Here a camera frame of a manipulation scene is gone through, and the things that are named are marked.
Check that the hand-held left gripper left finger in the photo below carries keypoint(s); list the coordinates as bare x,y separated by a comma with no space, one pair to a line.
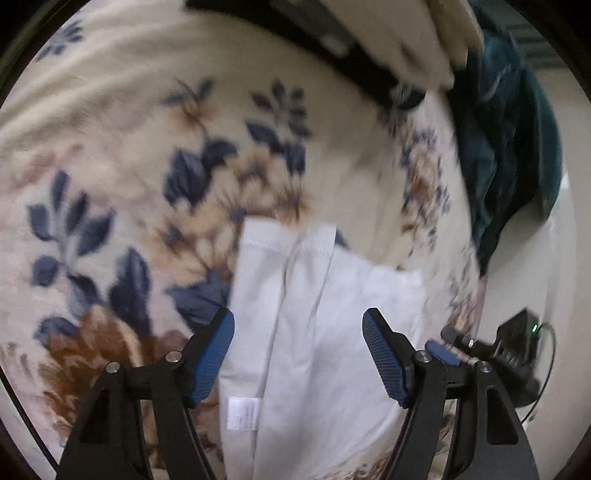
214,350

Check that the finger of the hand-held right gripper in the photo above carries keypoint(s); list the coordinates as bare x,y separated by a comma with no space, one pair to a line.
443,353
480,347

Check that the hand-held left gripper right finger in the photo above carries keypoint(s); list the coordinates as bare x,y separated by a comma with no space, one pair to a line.
383,350

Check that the white t-shirt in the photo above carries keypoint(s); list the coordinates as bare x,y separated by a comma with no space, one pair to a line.
300,346

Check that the white headboard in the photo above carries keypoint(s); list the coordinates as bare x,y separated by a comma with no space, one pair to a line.
554,277

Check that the teal plush blanket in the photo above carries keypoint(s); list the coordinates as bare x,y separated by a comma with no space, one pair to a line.
503,152

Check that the floral bed quilt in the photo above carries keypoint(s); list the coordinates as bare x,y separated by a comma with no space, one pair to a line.
115,161

